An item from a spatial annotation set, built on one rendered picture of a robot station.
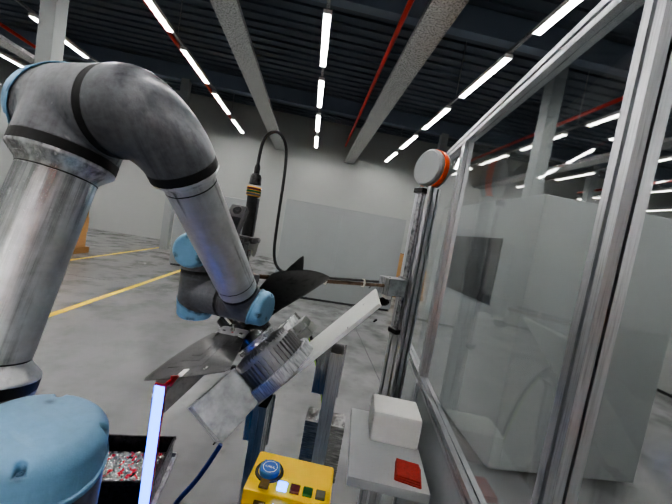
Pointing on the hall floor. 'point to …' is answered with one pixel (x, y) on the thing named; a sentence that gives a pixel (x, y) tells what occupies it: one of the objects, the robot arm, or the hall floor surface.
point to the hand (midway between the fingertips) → (250, 237)
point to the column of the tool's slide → (397, 357)
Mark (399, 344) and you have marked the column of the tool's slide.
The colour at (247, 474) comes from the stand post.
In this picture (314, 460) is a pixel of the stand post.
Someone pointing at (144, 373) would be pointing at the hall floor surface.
